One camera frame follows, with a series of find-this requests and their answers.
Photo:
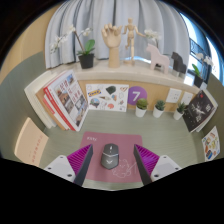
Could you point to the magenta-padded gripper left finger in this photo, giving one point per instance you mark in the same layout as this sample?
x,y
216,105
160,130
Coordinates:
x,y
60,166

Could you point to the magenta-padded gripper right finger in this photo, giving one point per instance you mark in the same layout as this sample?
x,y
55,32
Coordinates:
x,y
165,166

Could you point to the grey and black computer mouse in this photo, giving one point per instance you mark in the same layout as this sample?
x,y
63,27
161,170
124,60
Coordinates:
x,y
110,156

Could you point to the dusky pink mouse pad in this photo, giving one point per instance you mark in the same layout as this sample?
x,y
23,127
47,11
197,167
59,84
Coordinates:
x,y
126,143

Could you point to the beige book with red lettering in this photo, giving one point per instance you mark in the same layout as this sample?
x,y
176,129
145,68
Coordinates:
x,y
31,143

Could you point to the colourful food sticker sheet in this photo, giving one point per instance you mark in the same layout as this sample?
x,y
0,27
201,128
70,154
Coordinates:
x,y
211,144

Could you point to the small succulent in white pot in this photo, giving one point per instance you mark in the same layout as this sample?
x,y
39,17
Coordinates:
x,y
140,111
158,112
178,115

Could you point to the tan kraft book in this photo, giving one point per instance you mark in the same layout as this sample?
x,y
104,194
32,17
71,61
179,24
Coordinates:
x,y
41,103

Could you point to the white magazine with photo cover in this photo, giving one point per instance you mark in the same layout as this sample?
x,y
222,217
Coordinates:
x,y
70,98

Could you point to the round purple number sign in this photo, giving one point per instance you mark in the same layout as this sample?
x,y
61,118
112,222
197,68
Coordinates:
x,y
136,95

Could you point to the thick white book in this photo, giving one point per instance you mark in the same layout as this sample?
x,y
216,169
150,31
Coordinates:
x,y
33,93

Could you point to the green felt desk partition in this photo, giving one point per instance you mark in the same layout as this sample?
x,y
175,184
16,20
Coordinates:
x,y
13,100
218,96

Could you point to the white sticker sheet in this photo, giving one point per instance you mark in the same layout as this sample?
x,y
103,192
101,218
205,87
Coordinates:
x,y
106,97

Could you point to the white orchid in black pot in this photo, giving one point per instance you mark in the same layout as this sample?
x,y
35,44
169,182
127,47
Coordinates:
x,y
198,80
151,33
86,60

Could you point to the light wooden shelf ledge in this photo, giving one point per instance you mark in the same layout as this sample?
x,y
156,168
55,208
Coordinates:
x,y
133,71

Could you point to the black wooden horse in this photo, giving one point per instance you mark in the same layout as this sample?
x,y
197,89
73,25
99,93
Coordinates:
x,y
178,63

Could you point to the pink wooden horse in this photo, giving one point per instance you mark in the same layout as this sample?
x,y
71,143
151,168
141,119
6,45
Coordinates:
x,y
157,59

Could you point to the black-framed window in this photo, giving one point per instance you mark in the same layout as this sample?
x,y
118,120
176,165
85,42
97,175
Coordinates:
x,y
200,40

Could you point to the wooden hand model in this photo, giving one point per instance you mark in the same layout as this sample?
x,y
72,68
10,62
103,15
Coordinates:
x,y
113,43

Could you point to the wooden artist mannequin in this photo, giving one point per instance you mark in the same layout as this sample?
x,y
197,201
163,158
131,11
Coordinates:
x,y
131,33

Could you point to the grey curtain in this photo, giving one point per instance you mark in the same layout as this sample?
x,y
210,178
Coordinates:
x,y
100,16

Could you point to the white wall socket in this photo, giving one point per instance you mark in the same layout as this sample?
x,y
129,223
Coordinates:
x,y
187,98
173,95

